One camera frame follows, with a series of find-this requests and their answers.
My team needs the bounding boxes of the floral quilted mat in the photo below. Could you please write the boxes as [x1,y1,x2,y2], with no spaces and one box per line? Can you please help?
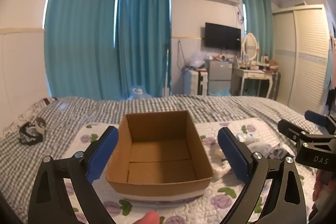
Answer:
[62,118,319,224]

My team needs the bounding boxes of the light blue suitcase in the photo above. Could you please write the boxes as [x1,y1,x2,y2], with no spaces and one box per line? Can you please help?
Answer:
[183,70,208,95]

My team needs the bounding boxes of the pink object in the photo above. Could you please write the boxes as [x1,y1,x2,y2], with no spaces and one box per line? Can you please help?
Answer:
[131,210,159,224]

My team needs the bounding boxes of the white dressing table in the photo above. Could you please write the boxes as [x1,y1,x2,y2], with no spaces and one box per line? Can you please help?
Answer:
[231,67,281,99]

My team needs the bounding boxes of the clear water jug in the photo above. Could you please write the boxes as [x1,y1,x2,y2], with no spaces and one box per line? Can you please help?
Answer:
[129,87,152,100]

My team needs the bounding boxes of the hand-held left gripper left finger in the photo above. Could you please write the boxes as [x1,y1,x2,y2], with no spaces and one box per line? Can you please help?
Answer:
[28,125,120,224]

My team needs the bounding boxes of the pale blue sock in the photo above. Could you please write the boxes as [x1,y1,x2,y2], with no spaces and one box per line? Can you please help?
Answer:
[235,132,260,144]

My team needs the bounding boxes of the grey mini fridge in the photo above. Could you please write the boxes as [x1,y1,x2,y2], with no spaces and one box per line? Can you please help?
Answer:
[207,59,233,95]

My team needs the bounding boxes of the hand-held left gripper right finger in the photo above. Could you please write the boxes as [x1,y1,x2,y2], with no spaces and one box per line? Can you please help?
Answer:
[217,126,307,224]

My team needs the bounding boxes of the brown cardboard box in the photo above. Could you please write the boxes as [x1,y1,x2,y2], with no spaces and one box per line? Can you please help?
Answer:
[106,110,214,191]

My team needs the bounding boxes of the blue plastic bag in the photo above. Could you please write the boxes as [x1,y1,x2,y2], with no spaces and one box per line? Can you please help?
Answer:
[209,87,232,96]

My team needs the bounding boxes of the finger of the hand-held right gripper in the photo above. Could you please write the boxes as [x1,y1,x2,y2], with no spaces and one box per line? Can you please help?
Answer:
[304,110,336,133]
[278,119,313,147]

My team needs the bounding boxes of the dark patterned sock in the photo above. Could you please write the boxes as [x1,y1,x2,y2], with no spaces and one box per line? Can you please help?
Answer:
[265,143,295,161]

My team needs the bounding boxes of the teal bin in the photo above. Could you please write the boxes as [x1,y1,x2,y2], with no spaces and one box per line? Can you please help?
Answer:
[243,82,257,96]

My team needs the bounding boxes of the black and white cloth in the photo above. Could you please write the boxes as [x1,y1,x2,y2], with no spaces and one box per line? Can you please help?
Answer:
[19,117,47,146]

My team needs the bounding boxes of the hanging clothes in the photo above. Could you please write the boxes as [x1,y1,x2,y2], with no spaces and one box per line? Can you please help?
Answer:
[325,22,336,117]

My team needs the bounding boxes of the white standing pole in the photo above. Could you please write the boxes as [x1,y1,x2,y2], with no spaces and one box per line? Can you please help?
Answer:
[163,42,171,97]

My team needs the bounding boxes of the cream louvred wardrobe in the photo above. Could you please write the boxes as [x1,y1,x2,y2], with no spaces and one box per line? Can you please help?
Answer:
[272,4,332,115]

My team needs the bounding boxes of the oval vanity mirror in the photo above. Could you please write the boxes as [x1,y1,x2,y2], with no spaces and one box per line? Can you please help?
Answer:
[241,33,257,62]

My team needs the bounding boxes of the narrow teal curtain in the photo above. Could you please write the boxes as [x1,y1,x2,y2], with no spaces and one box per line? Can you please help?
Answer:
[241,0,275,62]

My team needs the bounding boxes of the black wall television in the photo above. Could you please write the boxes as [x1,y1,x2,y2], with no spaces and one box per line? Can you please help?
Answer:
[205,22,241,51]

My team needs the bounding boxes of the white sock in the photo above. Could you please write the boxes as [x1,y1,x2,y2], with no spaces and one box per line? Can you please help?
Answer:
[247,142,271,157]

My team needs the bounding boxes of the wide teal curtain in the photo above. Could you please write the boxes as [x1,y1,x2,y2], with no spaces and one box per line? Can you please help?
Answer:
[43,0,118,101]

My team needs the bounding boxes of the clear plastic bag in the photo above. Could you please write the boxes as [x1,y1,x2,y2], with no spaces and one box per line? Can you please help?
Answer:
[188,52,208,69]

